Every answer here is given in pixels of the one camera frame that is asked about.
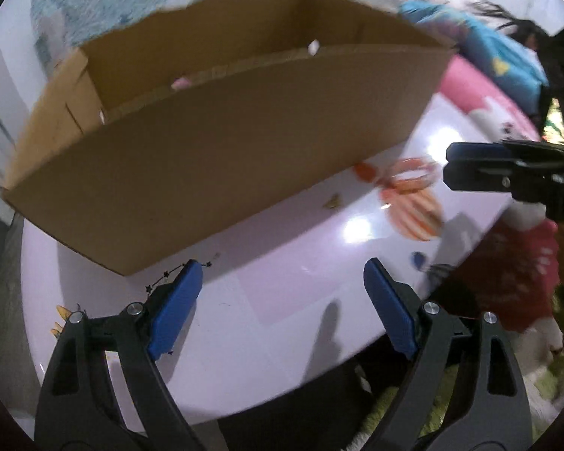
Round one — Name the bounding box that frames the blue patterned pillow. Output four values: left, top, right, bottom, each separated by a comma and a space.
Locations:
398, 0, 548, 115

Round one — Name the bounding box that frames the brown cardboard box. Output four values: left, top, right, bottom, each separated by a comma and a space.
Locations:
2, 0, 454, 276

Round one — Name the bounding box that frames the pink floral bed blanket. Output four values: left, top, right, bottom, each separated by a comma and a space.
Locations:
436, 53, 544, 145

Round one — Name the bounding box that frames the pink orange bead bracelet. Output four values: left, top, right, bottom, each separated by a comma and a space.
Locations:
385, 157, 441, 195

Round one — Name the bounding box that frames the pink strap smart watch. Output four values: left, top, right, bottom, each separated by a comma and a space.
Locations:
171, 76, 192, 91

